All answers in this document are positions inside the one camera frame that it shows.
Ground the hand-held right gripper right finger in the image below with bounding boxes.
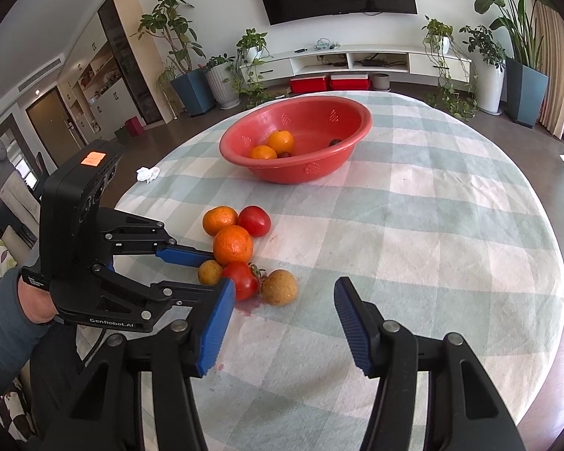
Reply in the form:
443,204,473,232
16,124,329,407
333,276,523,451

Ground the person's left forearm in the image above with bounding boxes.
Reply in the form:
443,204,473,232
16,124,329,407
0,268,59,407

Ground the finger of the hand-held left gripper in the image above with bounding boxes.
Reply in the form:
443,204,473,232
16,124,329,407
91,263,219,326
96,206,215,267

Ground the trailing plant in white pot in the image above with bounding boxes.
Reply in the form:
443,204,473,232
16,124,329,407
230,28,276,109
420,15,480,120

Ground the beige wall cabinet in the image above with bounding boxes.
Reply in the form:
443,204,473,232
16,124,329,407
58,0,179,146

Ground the plant in ribbed white pot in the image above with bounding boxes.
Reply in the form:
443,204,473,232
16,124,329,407
203,54,241,110

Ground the white television cabinet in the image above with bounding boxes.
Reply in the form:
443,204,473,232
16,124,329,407
240,45,472,86

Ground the black white checked cloth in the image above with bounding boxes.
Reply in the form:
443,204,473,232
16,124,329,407
0,376,43,442

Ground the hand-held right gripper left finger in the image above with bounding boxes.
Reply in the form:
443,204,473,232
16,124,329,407
38,276,237,451

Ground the red plastic bowl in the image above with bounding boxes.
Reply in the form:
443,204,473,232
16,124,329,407
219,96,373,185

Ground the brown longan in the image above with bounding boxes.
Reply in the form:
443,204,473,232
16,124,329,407
261,269,299,306
198,260,224,286

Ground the large-leaf plant in blue pot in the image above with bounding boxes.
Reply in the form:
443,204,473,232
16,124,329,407
446,0,558,129

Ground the red tomato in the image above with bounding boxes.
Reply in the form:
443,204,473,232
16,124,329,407
238,205,271,238
222,262,266,301

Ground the ceiling air vent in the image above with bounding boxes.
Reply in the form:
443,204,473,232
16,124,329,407
18,54,67,94

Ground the tall plant in blue pot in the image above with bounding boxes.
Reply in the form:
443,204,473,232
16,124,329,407
130,0,216,118

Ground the bushy plant in white pot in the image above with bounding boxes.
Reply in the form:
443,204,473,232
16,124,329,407
459,25,507,116

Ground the person's left hand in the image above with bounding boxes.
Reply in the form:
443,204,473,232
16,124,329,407
18,270,59,328

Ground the beige curtain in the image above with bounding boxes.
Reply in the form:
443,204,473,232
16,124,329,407
529,0,564,139

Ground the brown wooden door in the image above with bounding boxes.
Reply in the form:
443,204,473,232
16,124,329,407
26,87,88,151

